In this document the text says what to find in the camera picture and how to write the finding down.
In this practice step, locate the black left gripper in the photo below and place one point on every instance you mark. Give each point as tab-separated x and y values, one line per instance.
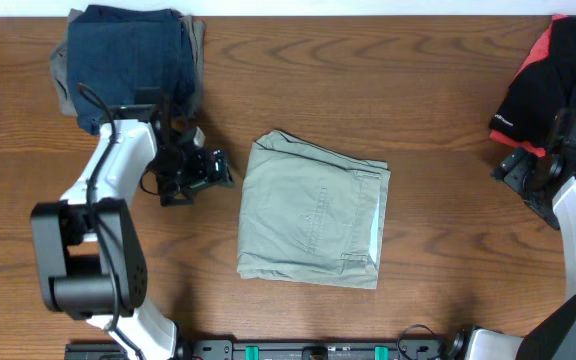
203	175

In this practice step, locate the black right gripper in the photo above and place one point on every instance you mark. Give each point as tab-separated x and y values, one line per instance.
513	170

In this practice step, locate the khaki beige shorts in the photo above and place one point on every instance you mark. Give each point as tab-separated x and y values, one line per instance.
311	215

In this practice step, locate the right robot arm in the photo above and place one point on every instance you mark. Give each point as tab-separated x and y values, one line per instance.
555	337

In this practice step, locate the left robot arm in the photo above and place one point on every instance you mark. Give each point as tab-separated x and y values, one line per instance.
90	262

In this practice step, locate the black and red shorts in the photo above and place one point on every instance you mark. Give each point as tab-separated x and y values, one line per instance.
544	84

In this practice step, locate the folded navy blue shorts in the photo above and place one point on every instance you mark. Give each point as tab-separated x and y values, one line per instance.
123	60

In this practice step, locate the folded grey-brown shorts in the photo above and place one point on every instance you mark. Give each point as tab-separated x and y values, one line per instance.
58	70

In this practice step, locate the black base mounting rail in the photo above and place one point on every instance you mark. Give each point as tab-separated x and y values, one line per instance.
424	347

